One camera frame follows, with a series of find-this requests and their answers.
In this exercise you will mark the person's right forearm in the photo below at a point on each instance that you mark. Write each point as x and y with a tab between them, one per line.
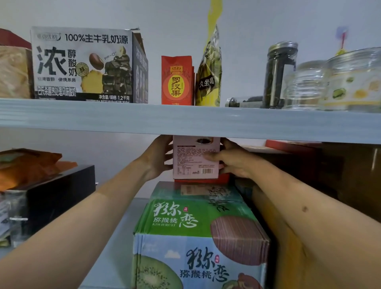
327	232

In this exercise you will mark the ribbed clear plastic jar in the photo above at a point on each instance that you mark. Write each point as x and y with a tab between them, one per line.
303	86

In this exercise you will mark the person's left forearm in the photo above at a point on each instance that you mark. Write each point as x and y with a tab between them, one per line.
74	232

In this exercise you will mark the kiwi fruit carton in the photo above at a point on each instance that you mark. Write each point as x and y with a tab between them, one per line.
178	220

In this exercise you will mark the metal-lid glass jar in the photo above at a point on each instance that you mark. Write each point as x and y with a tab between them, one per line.
278	74

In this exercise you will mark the white black milk carton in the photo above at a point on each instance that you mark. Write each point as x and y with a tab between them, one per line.
83	65

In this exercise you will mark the person's right hand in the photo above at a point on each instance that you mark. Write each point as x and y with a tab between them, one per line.
238	162

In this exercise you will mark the dark red patterned box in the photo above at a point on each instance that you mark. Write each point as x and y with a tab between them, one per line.
12	40

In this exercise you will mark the red yellow-label packet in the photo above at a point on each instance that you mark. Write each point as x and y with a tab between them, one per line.
177	80

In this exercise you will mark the red knot ornament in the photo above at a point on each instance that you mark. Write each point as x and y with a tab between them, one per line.
342	41

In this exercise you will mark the small dark canister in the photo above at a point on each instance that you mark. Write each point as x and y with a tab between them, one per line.
244	102

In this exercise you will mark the grey metal shelves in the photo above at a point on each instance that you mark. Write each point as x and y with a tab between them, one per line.
178	120

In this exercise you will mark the yellow green snack bag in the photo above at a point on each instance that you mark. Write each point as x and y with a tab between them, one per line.
209	77

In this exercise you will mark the tan textured packet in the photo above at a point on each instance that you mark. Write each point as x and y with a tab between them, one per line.
15	73

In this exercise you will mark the pale printed snack packet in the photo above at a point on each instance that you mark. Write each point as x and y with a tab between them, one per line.
4	220

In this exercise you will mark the person's left hand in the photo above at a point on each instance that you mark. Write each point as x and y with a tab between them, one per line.
154	160

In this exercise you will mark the labelled clear plastic jar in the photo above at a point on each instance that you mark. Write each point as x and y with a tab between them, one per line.
354	83

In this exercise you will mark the large black box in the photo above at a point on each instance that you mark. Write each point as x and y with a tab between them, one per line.
53	202

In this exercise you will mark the orange snack bag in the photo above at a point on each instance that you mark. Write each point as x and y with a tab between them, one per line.
29	169

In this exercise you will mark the pink labelled box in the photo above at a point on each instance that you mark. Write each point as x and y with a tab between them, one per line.
190	157

